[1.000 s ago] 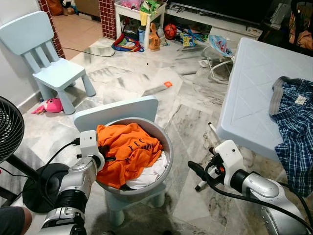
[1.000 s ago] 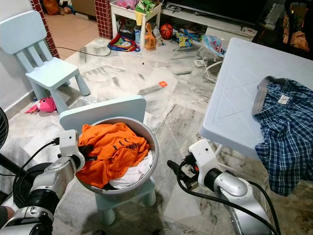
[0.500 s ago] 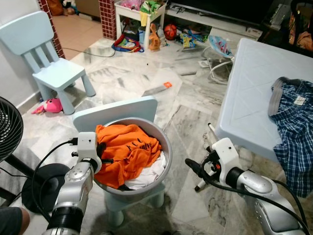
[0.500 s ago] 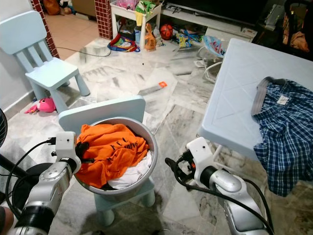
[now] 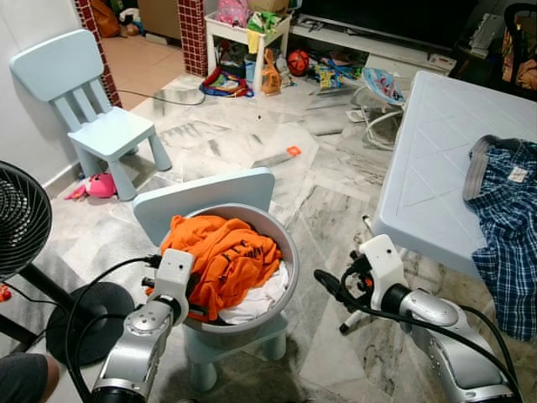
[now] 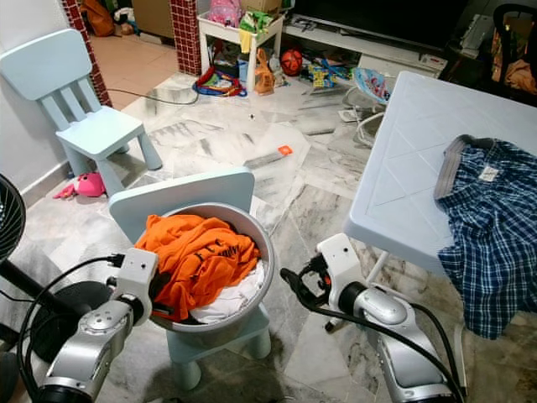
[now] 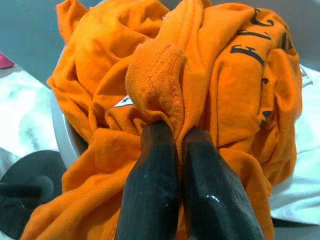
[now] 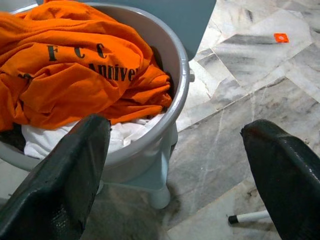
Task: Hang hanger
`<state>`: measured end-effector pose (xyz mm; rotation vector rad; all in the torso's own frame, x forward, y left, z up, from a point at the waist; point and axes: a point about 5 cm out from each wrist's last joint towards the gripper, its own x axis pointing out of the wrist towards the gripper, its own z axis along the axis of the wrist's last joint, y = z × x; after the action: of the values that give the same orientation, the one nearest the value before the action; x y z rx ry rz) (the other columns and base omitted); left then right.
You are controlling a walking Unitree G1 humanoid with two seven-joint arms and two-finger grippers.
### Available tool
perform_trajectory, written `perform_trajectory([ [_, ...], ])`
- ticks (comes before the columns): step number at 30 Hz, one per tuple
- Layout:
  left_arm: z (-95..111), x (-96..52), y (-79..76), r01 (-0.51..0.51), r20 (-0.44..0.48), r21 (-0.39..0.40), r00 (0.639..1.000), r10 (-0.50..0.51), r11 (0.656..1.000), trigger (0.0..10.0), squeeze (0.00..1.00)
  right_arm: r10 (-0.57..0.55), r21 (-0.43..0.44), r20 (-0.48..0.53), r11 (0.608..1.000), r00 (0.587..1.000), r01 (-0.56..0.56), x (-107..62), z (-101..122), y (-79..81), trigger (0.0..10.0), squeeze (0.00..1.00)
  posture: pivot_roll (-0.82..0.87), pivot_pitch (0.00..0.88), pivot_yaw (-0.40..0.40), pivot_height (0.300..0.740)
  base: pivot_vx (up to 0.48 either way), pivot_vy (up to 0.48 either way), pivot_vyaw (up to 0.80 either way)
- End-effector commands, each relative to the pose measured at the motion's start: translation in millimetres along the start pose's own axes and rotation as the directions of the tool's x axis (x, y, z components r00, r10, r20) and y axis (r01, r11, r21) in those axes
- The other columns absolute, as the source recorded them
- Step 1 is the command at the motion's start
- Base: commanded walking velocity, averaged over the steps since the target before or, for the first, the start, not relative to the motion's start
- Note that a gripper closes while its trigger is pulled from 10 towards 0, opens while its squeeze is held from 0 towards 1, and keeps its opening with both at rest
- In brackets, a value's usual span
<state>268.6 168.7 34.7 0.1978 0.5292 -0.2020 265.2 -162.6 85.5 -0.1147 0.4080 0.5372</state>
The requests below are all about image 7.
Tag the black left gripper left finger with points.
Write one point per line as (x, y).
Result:
(147, 195)

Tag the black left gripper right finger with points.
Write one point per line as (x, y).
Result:
(217, 195)

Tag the orange shirt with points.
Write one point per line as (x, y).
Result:
(225, 100)

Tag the white basin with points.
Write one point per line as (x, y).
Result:
(60, 125)

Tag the black round object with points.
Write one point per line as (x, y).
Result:
(25, 180)

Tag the small pink object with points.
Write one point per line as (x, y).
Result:
(5, 61)

